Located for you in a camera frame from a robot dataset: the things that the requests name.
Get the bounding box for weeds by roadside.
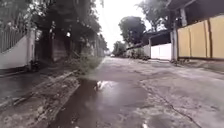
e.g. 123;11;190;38
68;53;104;73

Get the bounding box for dark building behind trees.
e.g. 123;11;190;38
33;0;108;63

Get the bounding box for wet grey concrete road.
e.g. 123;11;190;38
46;55;224;128

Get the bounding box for muddy dirt verge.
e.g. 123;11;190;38
0;59;88;128

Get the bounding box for tall tree behind wall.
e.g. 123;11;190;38
136;0;172;33

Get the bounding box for white wall with railing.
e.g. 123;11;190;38
0;27;36;71

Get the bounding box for rain puddle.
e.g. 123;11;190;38
47;77;148;128

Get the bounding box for yellow panel gate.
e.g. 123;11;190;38
177;14;224;61

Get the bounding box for grey concrete gate pillar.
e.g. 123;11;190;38
170;29;179;62

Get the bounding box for large dark tree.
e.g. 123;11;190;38
118;15;147;46

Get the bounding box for building with dark roof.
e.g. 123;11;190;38
166;0;224;28

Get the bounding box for small distant tree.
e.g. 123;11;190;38
112;40;128;58

